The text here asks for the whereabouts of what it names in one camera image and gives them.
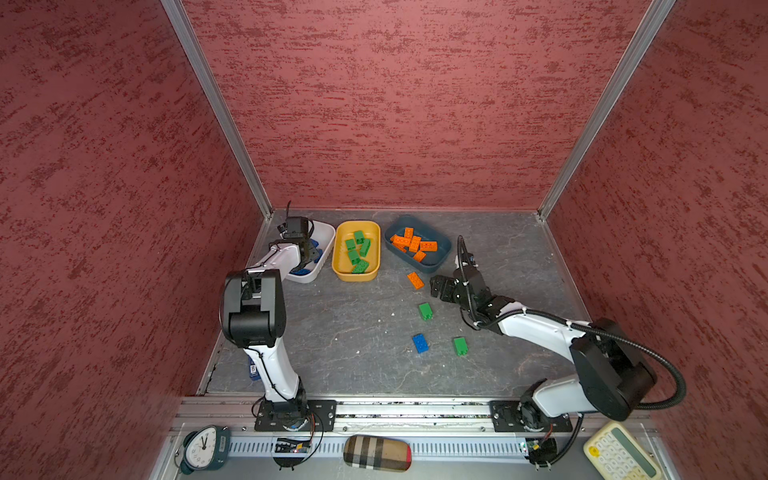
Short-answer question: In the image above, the green small lego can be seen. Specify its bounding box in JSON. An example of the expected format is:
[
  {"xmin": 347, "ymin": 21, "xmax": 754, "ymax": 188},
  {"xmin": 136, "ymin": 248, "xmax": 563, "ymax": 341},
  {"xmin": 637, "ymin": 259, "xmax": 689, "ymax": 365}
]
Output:
[{"xmin": 418, "ymin": 303, "xmax": 434, "ymax": 321}]

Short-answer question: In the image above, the green long lego brick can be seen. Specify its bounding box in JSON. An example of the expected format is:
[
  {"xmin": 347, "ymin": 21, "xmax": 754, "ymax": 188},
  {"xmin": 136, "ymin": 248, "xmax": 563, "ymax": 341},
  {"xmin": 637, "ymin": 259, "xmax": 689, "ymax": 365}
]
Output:
[{"xmin": 359, "ymin": 238, "xmax": 371, "ymax": 257}]

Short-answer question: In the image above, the green lego plate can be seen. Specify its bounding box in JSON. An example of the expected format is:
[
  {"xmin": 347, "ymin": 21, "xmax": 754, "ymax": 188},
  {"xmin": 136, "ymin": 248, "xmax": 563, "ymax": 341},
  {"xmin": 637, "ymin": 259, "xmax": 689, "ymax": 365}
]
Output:
[{"xmin": 352, "ymin": 260, "xmax": 369, "ymax": 274}]

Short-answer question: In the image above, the orange lego brick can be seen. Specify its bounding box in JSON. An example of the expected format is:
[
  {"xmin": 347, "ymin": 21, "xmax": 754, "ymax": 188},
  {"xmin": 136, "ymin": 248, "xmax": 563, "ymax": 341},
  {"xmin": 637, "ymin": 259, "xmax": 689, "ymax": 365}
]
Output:
[{"xmin": 390, "ymin": 235, "xmax": 411, "ymax": 251}]

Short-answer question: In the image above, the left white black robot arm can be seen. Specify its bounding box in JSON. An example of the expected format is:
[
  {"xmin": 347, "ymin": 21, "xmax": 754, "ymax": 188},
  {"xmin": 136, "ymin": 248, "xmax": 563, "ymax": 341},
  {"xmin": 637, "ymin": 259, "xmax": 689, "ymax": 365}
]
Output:
[{"xmin": 219, "ymin": 216, "xmax": 319, "ymax": 430}]

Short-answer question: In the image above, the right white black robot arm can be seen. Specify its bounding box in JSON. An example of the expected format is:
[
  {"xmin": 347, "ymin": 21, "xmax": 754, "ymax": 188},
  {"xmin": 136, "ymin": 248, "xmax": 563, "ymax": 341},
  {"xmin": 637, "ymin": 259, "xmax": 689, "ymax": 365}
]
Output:
[{"xmin": 430, "ymin": 237, "xmax": 687, "ymax": 431}]

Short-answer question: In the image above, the white plastic container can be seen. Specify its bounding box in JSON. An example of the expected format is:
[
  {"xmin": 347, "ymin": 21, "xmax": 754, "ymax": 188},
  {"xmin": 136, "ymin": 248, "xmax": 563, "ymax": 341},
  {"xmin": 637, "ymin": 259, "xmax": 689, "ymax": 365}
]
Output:
[{"xmin": 283, "ymin": 217, "xmax": 336, "ymax": 284}]

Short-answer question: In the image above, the teal plastic container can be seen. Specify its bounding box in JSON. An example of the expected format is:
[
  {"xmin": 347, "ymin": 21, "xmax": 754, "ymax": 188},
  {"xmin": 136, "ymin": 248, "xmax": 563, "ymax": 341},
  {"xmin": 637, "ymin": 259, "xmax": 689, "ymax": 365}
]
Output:
[{"xmin": 384, "ymin": 215, "xmax": 452, "ymax": 274}]

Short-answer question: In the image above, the yellow plastic container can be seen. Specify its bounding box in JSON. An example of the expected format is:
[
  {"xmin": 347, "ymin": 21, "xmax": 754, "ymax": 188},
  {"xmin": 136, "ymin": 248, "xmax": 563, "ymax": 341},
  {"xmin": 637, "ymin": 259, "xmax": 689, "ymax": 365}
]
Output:
[{"xmin": 332, "ymin": 220, "xmax": 381, "ymax": 282}]

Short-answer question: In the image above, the plaid fabric case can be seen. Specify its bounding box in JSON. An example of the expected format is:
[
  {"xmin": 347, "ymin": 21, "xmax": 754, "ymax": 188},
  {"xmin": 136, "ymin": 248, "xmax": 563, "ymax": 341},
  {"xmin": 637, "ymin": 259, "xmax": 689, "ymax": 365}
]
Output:
[{"xmin": 343, "ymin": 435, "xmax": 413, "ymax": 472}]

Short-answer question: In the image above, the yellow calculator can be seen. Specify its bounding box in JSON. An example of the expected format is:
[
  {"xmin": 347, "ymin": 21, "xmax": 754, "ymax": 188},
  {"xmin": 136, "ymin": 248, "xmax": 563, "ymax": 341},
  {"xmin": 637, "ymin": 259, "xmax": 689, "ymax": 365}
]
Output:
[{"xmin": 583, "ymin": 421, "xmax": 664, "ymax": 480}]

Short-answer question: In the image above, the teal analog clock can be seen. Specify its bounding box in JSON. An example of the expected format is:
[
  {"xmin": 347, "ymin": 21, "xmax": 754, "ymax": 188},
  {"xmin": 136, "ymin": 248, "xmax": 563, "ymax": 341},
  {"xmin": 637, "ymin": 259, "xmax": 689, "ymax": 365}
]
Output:
[{"xmin": 179, "ymin": 425, "xmax": 231, "ymax": 475}]

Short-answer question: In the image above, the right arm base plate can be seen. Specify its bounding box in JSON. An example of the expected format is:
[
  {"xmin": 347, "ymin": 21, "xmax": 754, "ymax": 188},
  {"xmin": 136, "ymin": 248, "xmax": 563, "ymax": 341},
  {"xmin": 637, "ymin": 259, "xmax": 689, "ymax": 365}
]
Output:
[{"xmin": 489, "ymin": 400, "xmax": 573, "ymax": 434}]

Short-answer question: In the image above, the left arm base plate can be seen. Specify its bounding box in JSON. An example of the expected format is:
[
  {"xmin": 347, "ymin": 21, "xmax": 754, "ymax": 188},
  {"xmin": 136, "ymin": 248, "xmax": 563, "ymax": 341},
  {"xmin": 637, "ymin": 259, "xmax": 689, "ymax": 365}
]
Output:
[{"xmin": 254, "ymin": 399, "xmax": 338, "ymax": 433}]

